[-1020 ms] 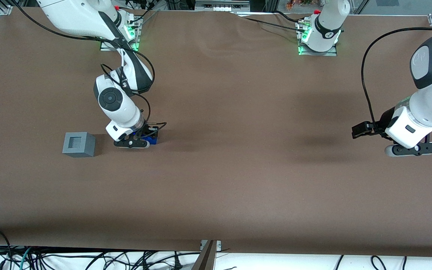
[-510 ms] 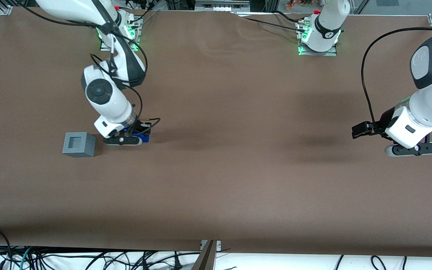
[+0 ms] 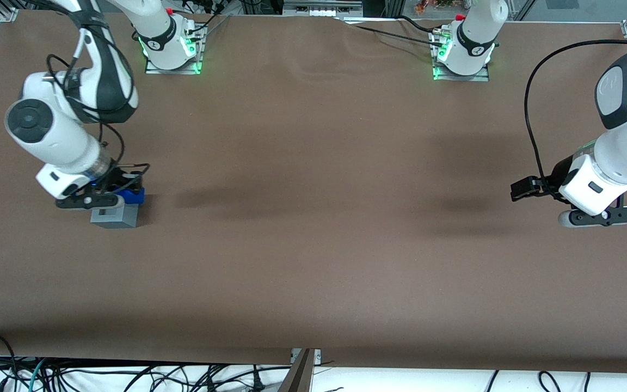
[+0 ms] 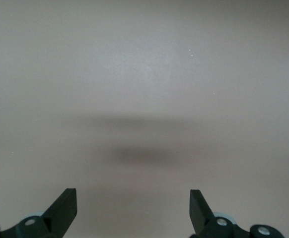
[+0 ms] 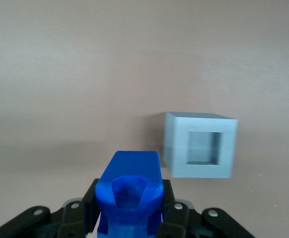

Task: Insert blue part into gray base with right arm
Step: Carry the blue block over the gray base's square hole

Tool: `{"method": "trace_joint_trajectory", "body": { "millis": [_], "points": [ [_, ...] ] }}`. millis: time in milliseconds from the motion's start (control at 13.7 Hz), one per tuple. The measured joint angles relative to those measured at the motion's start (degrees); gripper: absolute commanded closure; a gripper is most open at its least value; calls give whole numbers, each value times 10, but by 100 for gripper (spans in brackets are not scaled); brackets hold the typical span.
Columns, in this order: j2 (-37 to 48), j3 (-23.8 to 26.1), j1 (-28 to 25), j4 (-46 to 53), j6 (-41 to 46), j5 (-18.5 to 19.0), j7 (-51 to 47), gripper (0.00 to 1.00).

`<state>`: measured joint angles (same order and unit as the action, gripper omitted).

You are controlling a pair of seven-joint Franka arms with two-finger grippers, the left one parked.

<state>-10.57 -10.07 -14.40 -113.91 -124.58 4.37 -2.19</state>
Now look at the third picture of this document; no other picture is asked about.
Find blue plastic part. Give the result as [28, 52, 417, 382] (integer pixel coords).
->
[115, 187, 145, 205]

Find gray base block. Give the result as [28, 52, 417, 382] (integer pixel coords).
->
[90, 203, 140, 228]

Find brown table mat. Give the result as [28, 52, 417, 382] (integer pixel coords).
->
[0, 11, 627, 374]

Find aluminium profile beam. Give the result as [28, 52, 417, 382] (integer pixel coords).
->
[278, 348, 315, 392]

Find white power strip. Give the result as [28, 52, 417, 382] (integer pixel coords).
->
[284, 0, 364, 18]

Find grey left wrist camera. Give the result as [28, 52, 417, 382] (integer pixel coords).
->
[558, 206, 627, 228]

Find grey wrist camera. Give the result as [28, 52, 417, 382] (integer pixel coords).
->
[558, 206, 627, 228]
[55, 194, 125, 211]

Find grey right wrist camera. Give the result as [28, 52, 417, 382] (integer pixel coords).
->
[55, 194, 125, 211]

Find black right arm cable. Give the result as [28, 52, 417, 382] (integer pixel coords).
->
[47, 33, 151, 188]

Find long black left arm cable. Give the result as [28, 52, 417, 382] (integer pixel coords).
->
[524, 39, 627, 191]

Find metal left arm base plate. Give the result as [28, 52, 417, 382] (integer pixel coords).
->
[431, 30, 491, 82]

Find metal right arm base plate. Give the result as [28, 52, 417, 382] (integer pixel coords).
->
[145, 22, 206, 75]

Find teal floor cable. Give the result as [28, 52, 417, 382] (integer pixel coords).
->
[26, 358, 50, 392]

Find black cable across mat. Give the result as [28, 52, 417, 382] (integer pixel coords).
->
[341, 18, 445, 45]

